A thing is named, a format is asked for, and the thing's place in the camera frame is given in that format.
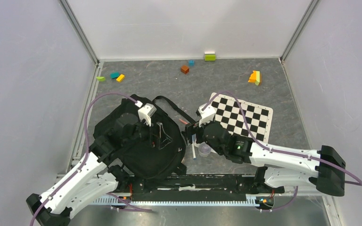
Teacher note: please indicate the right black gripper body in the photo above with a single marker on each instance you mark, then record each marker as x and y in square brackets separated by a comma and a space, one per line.
[221, 151]

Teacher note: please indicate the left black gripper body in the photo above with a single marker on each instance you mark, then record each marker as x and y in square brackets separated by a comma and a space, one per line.
[143, 133]

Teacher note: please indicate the black student backpack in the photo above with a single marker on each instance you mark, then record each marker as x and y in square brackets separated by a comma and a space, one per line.
[145, 161]

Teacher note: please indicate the black white chessboard mat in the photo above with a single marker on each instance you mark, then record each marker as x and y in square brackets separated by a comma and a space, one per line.
[258, 117]

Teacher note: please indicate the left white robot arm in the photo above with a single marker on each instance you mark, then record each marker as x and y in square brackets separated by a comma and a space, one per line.
[84, 183]

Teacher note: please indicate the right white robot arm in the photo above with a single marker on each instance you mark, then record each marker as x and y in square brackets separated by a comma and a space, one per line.
[277, 166]

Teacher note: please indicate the white blue marker pen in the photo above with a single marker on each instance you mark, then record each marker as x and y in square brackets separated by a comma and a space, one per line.
[193, 147]

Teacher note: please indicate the clear paperclip jar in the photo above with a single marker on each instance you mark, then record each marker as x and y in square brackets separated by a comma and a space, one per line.
[204, 149]

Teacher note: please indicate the yellow small block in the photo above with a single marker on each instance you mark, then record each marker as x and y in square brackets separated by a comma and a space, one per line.
[120, 78]

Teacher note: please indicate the teal block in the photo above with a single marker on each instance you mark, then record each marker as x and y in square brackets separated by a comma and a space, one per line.
[114, 75]

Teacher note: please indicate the green half-round block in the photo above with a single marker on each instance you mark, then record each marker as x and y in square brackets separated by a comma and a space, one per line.
[100, 78]

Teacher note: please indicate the brown cube block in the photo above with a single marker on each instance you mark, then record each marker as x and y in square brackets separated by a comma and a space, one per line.
[184, 69]

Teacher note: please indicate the orange stepped block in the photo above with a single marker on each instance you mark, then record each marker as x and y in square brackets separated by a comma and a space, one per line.
[253, 77]

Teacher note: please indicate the yellow-green block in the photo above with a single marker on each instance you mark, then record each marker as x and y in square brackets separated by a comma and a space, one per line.
[258, 79]

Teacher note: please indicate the green white block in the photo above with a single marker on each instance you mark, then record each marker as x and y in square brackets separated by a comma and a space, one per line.
[209, 56]

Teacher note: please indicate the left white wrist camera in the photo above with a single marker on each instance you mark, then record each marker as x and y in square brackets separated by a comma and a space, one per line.
[145, 112]

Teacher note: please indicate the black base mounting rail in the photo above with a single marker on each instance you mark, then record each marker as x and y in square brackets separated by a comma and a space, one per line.
[195, 188]

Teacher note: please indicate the white cable duct strip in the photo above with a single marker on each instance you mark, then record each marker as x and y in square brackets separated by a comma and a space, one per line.
[107, 200]

